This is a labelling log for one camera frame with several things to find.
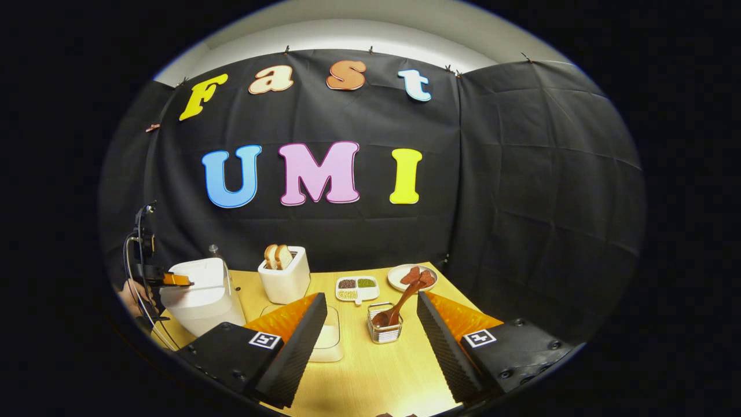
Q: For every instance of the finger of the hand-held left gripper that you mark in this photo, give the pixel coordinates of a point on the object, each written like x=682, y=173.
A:
x=176, y=280

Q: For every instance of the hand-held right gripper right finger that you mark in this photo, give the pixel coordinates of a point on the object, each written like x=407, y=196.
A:
x=446, y=353

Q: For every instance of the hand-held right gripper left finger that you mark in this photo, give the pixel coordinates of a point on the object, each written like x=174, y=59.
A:
x=295, y=359

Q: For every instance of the white rice cooker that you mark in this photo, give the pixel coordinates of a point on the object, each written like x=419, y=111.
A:
x=202, y=313

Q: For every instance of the dark wooden spoon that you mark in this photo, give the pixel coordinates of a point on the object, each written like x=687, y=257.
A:
x=405, y=298

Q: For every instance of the small glass bottle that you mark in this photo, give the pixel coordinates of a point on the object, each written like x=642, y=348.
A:
x=215, y=252

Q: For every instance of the clear plastic container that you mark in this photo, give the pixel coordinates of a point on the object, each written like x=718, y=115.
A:
x=333, y=324

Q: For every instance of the red meat piece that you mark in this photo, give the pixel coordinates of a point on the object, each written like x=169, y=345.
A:
x=410, y=275
x=428, y=279

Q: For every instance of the white toaster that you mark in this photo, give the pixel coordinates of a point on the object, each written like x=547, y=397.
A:
x=283, y=284

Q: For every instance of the yellow beans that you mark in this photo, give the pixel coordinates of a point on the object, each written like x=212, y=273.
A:
x=347, y=295

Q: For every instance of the white round plate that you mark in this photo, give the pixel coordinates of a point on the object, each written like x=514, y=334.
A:
x=396, y=278

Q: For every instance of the brown beans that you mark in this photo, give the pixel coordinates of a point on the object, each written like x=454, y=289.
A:
x=347, y=284

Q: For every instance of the bread slice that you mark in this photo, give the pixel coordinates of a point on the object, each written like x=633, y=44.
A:
x=270, y=256
x=284, y=256

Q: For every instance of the white divided dish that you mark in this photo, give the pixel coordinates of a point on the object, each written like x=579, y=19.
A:
x=370, y=293

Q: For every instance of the green beans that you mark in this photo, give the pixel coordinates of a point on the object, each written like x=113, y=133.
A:
x=366, y=283

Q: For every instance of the black backdrop cloth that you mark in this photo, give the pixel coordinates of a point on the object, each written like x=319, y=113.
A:
x=521, y=202

